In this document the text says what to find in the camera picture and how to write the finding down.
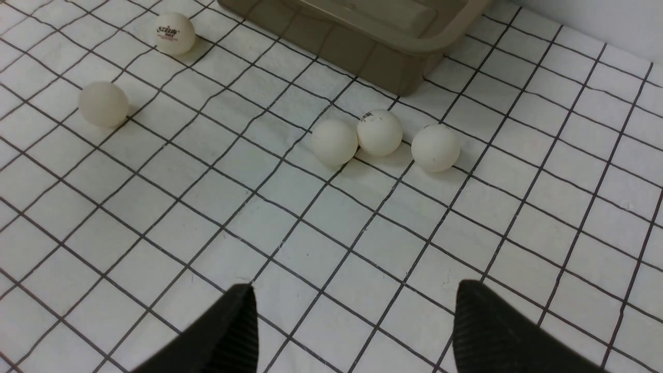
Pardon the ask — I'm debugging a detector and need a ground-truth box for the white ping-pong ball marked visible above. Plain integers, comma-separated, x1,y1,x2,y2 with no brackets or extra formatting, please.
356,109,403,156

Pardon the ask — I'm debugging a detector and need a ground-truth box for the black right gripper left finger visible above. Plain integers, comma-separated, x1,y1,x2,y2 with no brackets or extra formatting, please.
133,283,259,372

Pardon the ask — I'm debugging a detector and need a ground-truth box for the plain white ping-pong ball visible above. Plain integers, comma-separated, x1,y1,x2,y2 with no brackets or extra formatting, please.
78,82,129,128

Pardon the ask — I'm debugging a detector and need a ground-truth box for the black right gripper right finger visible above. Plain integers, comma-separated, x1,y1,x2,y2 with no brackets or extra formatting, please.
453,279,606,372

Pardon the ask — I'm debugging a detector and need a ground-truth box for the white grid-pattern tablecloth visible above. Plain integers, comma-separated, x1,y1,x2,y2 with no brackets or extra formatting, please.
1,1,661,372

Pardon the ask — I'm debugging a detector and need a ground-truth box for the olive plastic bin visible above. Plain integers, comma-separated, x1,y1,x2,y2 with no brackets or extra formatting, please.
219,1,491,96

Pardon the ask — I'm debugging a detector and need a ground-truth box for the white ping-pong ball with logo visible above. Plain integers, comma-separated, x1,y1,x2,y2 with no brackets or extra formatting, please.
153,12,196,56

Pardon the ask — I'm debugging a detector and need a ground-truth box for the white ping-pong ball cluster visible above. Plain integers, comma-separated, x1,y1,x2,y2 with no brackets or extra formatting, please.
411,124,461,173
310,120,358,167

